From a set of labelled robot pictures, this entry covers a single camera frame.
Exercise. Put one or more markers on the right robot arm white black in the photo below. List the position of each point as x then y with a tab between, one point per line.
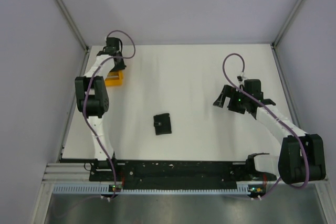
301	156

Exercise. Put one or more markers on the aluminium frame post right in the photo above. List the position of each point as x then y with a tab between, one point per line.
288	22

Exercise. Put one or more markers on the yellow plastic bin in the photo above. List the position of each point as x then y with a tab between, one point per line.
114	79

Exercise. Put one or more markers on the grey slotted cable duct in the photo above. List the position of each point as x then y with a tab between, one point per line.
105	189

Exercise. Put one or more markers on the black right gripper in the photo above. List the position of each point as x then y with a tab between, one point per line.
227	92

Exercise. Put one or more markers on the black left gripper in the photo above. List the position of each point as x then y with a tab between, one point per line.
121	67

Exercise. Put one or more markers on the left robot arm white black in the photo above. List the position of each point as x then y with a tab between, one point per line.
92	97

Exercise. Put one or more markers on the aluminium frame post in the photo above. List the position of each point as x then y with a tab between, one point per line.
288	22
71	24

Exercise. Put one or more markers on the aluminium frame post left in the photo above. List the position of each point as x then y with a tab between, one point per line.
71	24

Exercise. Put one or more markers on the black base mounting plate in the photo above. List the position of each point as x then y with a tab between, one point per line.
176	175

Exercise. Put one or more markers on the black leather card holder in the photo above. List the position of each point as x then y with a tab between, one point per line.
162	124

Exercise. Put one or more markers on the aluminium frame rail front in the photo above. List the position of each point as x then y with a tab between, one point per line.
72	172

